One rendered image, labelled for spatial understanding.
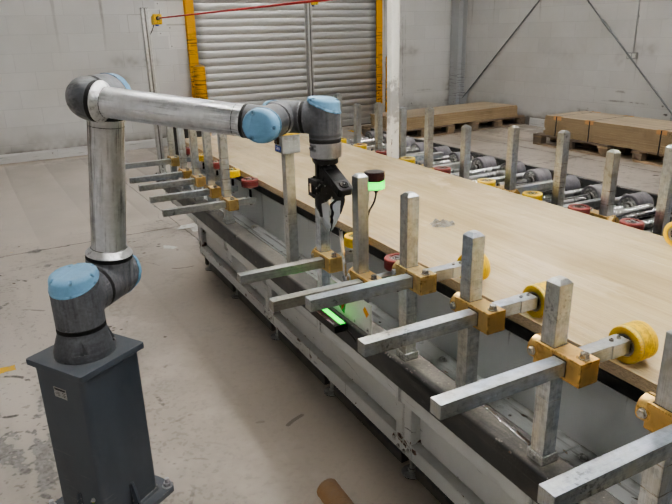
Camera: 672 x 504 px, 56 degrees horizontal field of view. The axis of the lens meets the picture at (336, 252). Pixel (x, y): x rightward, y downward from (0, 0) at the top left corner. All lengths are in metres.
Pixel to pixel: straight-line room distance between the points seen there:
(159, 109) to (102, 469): 1.16
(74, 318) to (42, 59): 7.36
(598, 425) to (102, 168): 1.55
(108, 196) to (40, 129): 7.23
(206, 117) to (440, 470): 1.35
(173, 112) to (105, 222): 0.52
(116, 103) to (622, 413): 1.47
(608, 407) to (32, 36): 8.50
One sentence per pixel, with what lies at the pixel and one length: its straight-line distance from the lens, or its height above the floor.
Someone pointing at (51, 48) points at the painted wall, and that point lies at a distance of 9.27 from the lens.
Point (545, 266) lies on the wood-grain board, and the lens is 1.90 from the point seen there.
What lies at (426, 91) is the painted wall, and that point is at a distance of 11.82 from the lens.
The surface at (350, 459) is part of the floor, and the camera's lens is 2.54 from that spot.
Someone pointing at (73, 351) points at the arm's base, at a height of 0.64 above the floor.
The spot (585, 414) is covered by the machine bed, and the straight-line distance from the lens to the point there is 1.61.
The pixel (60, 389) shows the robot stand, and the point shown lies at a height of 0.52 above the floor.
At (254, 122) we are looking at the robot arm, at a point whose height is 1.34.
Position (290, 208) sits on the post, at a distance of 2.28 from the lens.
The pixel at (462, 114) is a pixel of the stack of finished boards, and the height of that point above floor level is 0.27.
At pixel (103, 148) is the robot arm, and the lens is 2.06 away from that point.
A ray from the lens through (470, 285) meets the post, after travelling 1.43.
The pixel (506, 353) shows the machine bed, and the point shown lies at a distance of 1.75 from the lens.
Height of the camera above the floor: 1.56
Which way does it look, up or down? 20 degrees down
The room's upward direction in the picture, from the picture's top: 1 degrees counter-clockwise
